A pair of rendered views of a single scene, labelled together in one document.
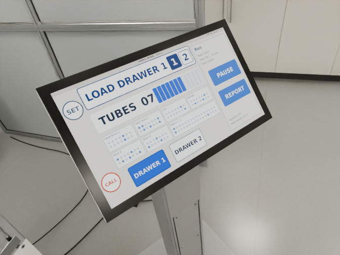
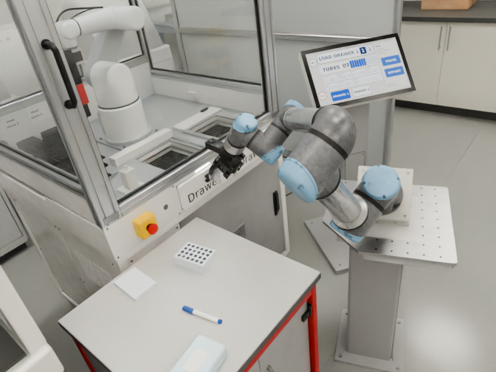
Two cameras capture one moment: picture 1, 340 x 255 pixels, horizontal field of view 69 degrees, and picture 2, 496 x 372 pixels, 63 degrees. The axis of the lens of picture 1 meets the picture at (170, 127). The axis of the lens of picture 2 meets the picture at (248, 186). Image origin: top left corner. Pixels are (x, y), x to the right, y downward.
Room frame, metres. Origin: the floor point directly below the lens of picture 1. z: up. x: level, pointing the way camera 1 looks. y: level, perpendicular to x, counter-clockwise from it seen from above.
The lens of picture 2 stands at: (-1.51, -0.06, 1.72)
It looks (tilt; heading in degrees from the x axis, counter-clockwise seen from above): 32 degrees down; 19
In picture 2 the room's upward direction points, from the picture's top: 8 degrees counter-clockwise
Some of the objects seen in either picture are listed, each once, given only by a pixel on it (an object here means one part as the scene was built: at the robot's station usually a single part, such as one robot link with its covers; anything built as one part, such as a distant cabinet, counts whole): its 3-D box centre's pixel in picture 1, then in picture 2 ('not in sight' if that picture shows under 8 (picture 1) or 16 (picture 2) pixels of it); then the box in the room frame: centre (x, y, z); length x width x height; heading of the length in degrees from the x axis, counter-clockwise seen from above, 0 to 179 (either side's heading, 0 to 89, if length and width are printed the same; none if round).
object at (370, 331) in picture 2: not in sight; (374, 284); (-0.22, -0.13, 0.38); 0.30 x 0.30 x 0.76; 86
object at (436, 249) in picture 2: not in sight; (384, 226); (-0.22, -0.15, 0.70); 0.45 x 0.44 x 0.12; 86
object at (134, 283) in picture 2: not in sight; (135, 283); (-0.70, 0.66, 0.77); 0.13 x 0.09 x 0.02; 64
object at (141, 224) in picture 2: not in sight; (146, 225); (-0.52, 0.68, 0.88); 0.07 x 0.05 x 0.07; 156
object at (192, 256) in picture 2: not in sight; (195, 257); (-0.56, 0.49, 0.78); 0.12 x 0.08 x 0.04; 75
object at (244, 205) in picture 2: not in sight; (165, 226); (0.03, 0.97, 0.40); 1.03 x 0.95 x 0.80; 156
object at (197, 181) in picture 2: not in sight; (207, 181); (-0.22, 0.56, 0.87); 0.29 x 0.02 x 0.11; 156
